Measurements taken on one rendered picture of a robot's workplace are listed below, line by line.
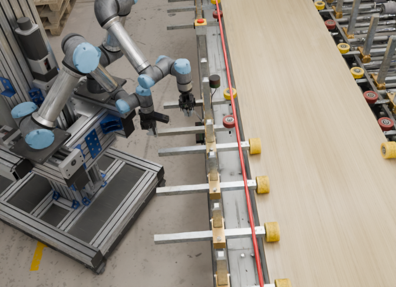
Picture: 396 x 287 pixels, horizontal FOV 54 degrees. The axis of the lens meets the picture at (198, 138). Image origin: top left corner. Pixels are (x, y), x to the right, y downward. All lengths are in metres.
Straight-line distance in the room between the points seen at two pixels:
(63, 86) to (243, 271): 1.19
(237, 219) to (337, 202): 0.54
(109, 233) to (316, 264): 1.42
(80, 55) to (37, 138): 0.43
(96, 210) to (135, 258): 0.42
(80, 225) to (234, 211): 1.12
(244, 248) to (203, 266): 0.70
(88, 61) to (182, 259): 1.51
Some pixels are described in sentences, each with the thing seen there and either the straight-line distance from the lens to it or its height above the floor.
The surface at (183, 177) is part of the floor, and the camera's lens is 3.11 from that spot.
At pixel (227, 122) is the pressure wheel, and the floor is 0.91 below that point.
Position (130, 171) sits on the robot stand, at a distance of 2.95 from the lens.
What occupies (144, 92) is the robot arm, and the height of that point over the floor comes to 1.17.
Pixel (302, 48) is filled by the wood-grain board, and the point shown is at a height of 0.90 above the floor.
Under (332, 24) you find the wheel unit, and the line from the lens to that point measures 3.09.
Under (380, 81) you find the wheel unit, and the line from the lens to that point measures 2.69.
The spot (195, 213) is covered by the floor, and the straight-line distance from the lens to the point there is 2.90.
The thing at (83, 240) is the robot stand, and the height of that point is 0.21.
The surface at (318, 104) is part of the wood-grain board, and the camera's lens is 2.35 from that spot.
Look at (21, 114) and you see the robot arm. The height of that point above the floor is 1.27.
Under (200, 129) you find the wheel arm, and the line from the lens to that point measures 2.22.
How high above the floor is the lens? 2.40
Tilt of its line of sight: 45 degrees down
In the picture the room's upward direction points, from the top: 6 degrees counter-clockwise
